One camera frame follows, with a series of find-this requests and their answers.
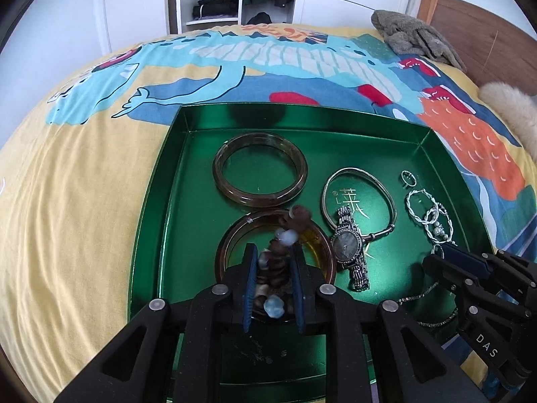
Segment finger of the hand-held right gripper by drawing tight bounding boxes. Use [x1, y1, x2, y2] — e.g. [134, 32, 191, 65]
[422, 255, 528, 318]
[440, 243, 537, 299]

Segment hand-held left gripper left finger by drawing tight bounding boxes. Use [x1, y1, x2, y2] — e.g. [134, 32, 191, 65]
[54, 243, 258, 403]

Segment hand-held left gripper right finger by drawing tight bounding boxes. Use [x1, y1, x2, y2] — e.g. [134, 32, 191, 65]
[289, 243, 483, 403]

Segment brown beaded bracelet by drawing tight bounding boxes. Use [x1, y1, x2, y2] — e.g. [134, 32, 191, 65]
[252, 206, 312, 320]

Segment thin silver chain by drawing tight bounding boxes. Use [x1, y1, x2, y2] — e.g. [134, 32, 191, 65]
[398, 283, 460, 329]

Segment tortoiseshell bangle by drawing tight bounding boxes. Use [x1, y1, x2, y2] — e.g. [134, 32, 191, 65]
[215, 209, 337, 324]

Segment twisted silver hoop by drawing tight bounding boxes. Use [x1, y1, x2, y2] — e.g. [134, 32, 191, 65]
[405, 189, 439, 228]
[424, 203, 456, 242]

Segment silver wristwatch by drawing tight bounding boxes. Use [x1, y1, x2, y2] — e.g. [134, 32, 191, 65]
[331, 207, 371, 291]

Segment thin metal clasp bangle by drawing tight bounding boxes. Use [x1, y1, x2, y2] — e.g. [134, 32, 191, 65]
[321, 168, 397, 242]

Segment green metallic tray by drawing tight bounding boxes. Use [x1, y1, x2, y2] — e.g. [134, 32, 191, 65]
[126, 104, 504, 403]

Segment amber translucent bangle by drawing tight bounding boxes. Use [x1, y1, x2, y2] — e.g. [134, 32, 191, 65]
[212, 132, 309, 208]

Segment fluffy beige pillow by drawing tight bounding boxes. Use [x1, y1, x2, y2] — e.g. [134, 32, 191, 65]
[478, 82, 537, 160]

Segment colourful printed bedsheet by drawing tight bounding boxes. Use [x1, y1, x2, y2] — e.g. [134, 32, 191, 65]
[0, 23, 537, 403]

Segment grey fuzzy cloth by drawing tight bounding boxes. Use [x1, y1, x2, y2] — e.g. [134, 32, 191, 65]
[370, 9, 467, 72]

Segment wooden headboard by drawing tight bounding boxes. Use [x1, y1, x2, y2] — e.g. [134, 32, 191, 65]
[416, 0, 537, 97]

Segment folded black clothes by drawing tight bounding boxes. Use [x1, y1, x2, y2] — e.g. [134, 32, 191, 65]
[192, 0, 241, 21]

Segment white door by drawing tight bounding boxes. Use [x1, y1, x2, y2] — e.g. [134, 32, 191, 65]
[101, 0, 170, 55]

